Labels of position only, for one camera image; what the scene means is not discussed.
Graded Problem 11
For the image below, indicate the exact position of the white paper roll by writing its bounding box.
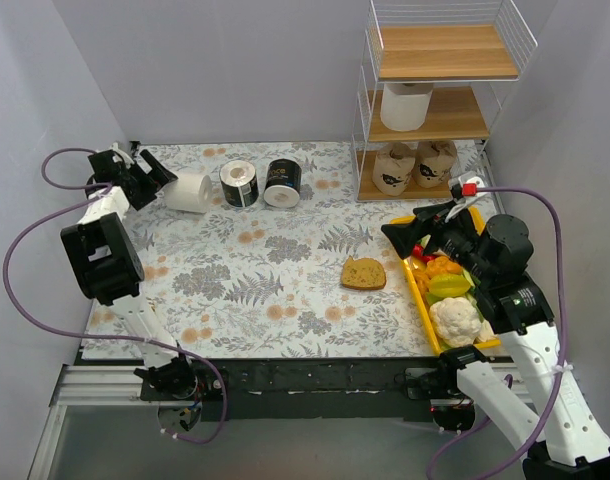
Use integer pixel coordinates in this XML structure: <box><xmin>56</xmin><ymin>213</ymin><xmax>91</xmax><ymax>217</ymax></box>
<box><xmin>380</xmin><ymin>83</ymin><xmax>434</xmax><ymax>132</ymax></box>
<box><xmin>163</xmin><ymin>172</ymin><xmax>213</xmax><ymax>214</ymax></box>

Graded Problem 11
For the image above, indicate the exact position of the brown roll barcode label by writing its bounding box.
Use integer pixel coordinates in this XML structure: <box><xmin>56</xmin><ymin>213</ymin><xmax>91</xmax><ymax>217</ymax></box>
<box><xmin>412</xmin><ymin>140</ymin><xmax>457</xmax><ymax>188</ymax></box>

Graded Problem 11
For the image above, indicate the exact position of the brown roll cartoon print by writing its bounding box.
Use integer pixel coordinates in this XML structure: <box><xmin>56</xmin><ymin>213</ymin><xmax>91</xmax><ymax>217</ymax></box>
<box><xmin>372</xmin><ymin>142</ymin><xmax>416</xmax><ymax>197</ymax></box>

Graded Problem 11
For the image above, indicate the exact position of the black roll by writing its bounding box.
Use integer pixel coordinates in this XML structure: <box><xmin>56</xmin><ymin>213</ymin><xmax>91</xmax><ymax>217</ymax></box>
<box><xmin>263</xmin><ymin>159</ymin><xmax>302</xmax><ymax>209</ymax></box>
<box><xmin>219</xmin><ymin>160</ymin><xmax>259</xmax><ymax>208</ymax></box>

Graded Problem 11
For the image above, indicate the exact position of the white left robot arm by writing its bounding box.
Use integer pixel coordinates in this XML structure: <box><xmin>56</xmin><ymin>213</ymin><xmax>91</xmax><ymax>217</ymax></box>
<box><xmin>60</xmin><ymin>146</ymin><xmax>199</xmax><ymax>400</ymax></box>

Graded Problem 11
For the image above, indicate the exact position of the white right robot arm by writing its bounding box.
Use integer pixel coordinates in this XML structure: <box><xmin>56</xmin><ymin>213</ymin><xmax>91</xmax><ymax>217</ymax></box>
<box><xmin>381</xmin><ymin>202</ymin><xmax>610</xmax><ymax>479</ymax></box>

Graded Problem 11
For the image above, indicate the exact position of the red chili pepper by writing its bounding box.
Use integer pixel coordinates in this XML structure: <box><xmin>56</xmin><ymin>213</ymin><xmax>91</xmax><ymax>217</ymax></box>
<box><xmin>412</xmin><ymin>244</ymin><xmax>436</xmax><ymax>263</ymax></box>

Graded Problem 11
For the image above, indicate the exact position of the orange bell pepper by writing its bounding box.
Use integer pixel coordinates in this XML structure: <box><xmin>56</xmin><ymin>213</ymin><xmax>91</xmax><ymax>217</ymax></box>
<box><xmin>425</xmin><ymin>256</ymin><xmax>463</xmax><ymax>278</ymax></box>

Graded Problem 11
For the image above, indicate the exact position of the slice of brown bread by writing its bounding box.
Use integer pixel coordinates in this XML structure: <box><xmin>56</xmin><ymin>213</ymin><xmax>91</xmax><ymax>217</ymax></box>
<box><xmin>340</xmin><ymin>257</ymin><xmax>387</xmax><ymax>290</ymax></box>

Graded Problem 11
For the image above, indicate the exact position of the yellow green starfruit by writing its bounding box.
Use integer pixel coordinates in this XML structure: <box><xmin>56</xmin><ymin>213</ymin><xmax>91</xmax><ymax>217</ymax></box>
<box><xmin>428</xmin><ymin>273</ymin><xmax>474</xmax><ymax>298</ymax></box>

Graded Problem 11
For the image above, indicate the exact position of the white cauliflower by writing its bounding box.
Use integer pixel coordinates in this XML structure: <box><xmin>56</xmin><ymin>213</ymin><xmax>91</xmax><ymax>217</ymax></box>
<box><xmin>429</xmin><ymin>297</ymin><xmax>482</xmax><ymax>347</ymax></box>

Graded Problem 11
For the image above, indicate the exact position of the yellow plastic tray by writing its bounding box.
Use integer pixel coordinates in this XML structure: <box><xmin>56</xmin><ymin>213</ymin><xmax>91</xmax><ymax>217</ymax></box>
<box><xmin>387</xmin><ymin>207</ymin><xmax>501</xmax><ymax>356</ymax></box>

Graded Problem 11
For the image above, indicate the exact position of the floral patterned table mat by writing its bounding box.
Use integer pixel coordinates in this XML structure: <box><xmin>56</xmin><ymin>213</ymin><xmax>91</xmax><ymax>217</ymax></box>
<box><xmin>82</xmin><ymin>139</ymin><xmax>516</xmax><ymax>360</ymax></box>

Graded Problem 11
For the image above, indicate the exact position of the white wire wooden shelf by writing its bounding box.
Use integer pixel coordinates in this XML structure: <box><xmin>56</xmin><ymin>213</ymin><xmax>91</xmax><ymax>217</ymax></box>
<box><xmin>351</xmin><ymin>1</ymin><xmax>538</xmax><ymax>201</ymax></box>

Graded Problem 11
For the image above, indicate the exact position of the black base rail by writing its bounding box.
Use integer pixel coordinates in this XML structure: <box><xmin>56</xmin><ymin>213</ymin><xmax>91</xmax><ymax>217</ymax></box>
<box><xmin>59</xmin><ymin>357</ymin><xmax>526</xmax><ymax>431</ymax></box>

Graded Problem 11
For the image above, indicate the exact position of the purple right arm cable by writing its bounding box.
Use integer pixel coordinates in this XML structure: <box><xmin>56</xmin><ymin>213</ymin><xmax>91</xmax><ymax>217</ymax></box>
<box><xmin>427</xmin><ymin>185</ymin><xmax>569</xmax><ymax>480</ymax></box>

